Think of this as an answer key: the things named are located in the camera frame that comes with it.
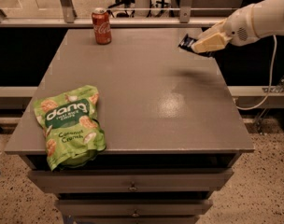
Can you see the black office chair base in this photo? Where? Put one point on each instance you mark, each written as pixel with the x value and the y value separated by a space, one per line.
pixel 121 0

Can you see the grey drawer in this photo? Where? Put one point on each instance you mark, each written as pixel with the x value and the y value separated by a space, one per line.
pixel 133 208
pixel 130 181

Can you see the top grey drawer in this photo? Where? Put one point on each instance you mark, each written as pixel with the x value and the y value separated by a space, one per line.
pixel 130 181

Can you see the green dang chips bag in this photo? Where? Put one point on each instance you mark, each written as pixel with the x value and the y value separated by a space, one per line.
pixel 72 132

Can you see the blue rxbar blueberry bar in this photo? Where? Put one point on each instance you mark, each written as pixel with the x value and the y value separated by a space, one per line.
pixel 186 44

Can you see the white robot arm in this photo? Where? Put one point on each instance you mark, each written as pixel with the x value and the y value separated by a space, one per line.
pixel 269 18

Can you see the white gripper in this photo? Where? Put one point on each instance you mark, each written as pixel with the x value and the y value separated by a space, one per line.
pixel 240 27

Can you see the metal glass railing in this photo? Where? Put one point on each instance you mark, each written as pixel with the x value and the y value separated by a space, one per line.
pixel 143 13

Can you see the red coke can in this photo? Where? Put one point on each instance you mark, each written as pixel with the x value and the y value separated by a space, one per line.
pixel 101 26

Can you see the grey drawer cabinet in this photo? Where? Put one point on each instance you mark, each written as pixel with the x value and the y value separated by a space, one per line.
pixel 160 107

